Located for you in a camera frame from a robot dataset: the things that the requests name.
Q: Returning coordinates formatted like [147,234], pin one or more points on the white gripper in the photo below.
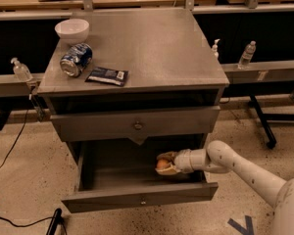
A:
[184,163]

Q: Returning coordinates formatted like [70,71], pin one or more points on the orange fruit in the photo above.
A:
[162,163]

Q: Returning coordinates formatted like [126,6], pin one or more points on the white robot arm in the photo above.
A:
[218,157]

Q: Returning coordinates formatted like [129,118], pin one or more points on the upper grey drawer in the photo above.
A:
[135,125]

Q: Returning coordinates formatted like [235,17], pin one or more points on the open lower grey drawer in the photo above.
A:
[119,174]

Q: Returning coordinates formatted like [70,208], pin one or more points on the dark blue snack packet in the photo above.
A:
[103,75]

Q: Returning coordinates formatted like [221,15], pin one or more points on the small pump bottle right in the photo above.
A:
[215,48]

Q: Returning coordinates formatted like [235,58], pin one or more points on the black stand on floor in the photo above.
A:
[56,220]

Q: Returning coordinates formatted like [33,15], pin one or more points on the clear water bottle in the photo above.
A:
[247,55]

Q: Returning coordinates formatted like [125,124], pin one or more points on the blue soda can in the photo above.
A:
[76,59]

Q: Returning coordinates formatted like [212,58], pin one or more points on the white bowl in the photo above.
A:
[73,31]

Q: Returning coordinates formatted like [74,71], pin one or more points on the hand sanitizer bottle left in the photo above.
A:
[21,71]

